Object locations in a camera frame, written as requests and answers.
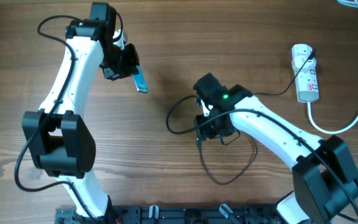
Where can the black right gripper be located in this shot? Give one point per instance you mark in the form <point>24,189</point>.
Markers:
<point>202,130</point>

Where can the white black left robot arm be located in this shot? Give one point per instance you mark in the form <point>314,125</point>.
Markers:
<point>57,138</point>

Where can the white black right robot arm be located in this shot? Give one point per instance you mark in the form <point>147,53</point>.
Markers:
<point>325,176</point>

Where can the blue screen smartphone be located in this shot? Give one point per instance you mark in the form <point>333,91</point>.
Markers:
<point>139,81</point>

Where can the white usb charger adapter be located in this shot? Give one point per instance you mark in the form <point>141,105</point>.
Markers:
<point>302,63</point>

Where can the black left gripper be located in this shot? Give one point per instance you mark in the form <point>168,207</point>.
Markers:
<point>128,70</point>

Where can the white power strip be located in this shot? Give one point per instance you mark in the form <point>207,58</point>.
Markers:
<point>306,83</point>

